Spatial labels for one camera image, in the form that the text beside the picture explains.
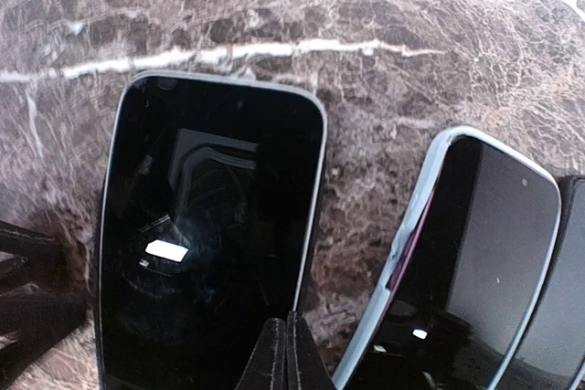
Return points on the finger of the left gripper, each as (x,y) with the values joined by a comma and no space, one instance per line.
(36,305)

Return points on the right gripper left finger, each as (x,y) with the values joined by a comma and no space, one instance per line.
(265,369)

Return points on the silver white phone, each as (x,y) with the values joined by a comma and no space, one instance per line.
(209,210)

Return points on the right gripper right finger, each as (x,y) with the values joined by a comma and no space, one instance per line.
(304,366)

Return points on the black phone case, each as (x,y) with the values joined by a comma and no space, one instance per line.
(551,354)

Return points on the light blue phone case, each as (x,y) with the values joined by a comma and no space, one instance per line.
(407,248)

